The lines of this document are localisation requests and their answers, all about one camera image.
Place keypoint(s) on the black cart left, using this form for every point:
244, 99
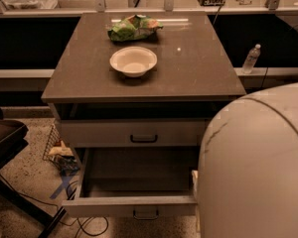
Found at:
12, 142

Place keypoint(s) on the green chip bag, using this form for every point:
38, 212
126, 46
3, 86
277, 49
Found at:
133, 28

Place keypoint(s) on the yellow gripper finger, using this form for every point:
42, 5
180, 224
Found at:
195, 179

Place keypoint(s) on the grey drawer cabinet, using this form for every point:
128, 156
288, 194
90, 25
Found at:
192, 79

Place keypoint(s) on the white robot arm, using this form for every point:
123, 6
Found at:
247, 183

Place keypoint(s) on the grey drawer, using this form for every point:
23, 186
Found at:
132, 133
143, 183

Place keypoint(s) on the white paper bowl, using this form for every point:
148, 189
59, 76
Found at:
133, 61

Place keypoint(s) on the wire basket with snacks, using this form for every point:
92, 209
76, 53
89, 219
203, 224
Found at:
58, 154

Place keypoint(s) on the clear plastic water bottle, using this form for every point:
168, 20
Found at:
251, 59

